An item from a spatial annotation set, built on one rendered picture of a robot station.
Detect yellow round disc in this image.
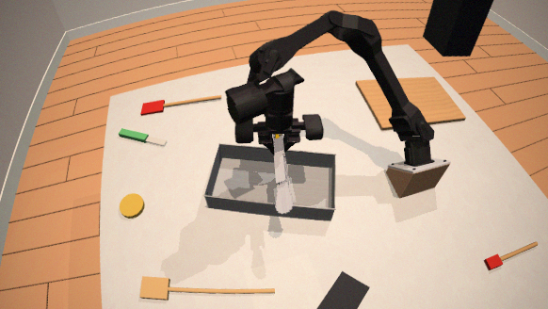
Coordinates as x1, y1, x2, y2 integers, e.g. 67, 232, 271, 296
120, 193, 145, 219

